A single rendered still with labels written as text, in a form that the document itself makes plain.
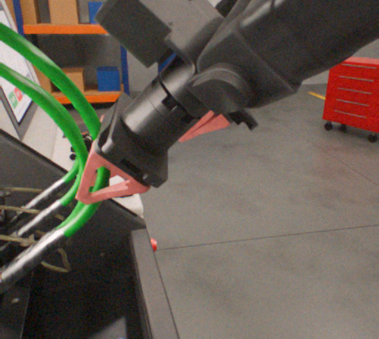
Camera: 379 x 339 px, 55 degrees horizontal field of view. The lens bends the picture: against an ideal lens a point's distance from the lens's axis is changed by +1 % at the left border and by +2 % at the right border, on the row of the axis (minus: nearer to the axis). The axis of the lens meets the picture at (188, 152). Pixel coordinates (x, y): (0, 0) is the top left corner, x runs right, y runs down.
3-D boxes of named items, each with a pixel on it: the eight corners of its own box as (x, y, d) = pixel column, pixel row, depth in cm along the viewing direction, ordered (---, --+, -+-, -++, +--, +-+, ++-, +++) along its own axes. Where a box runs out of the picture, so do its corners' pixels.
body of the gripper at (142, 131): (96, 154, 30) (154, 95, 28) (112, 102, 39) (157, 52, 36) (155, 194, 33) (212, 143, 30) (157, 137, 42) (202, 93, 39)
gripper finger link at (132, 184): (46, 198, 34) (106, 135, 31) (64, 156, 40) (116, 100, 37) (104, 232, 37) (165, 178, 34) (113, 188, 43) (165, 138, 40)
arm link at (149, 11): (257, 106, 23) (309, 18, 26) (118, -33, 19) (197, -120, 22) (175, 132, 34) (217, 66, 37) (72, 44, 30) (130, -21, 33)
